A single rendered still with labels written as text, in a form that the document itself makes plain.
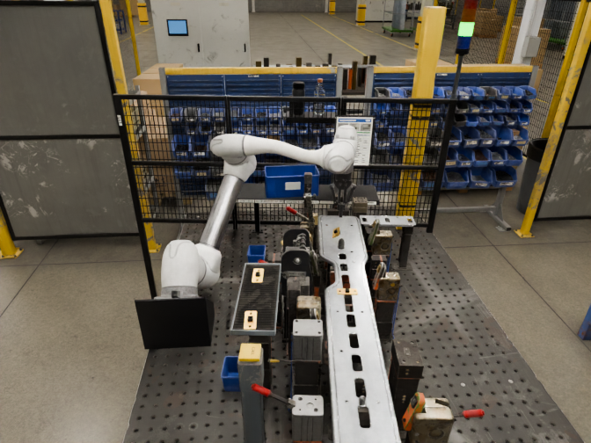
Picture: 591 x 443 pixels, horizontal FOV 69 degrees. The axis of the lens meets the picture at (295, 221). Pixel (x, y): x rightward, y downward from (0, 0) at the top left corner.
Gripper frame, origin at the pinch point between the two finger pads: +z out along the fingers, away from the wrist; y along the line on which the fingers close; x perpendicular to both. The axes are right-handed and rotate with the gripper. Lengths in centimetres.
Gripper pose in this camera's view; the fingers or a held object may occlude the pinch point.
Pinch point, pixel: (340, 209)
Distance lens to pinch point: 211.6
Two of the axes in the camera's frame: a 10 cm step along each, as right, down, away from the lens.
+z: -0.1, 8.7, 4.8
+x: 0.2, -4.8, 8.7
